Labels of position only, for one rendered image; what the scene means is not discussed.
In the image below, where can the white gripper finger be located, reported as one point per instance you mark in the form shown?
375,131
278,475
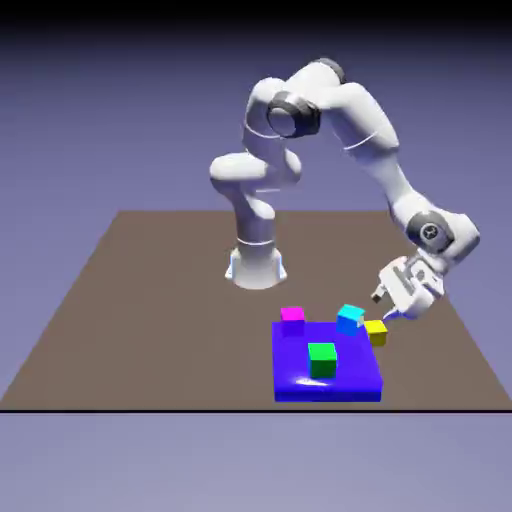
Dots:
394,312
376,294

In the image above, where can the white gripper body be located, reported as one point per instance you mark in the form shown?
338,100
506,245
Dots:
404,286

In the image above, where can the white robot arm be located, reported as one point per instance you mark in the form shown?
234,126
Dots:
360,120

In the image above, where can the small yellow cube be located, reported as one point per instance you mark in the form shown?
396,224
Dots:
377,332

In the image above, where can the small cyan cube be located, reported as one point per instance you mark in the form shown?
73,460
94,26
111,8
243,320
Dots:
348,320

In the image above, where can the small green cube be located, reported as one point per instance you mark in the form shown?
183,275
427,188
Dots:
322,360

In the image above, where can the small magenta cube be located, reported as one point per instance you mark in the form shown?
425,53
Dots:
292,314

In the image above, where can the large blue box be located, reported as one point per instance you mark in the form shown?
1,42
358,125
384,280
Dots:
324,360

